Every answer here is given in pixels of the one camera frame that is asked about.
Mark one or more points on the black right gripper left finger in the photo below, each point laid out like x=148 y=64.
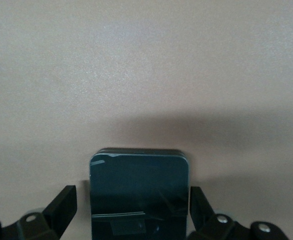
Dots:
x=56 y=212

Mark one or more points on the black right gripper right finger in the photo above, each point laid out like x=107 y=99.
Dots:
x=204 y=215

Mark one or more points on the black phone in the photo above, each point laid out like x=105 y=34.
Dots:
x=136 y=187

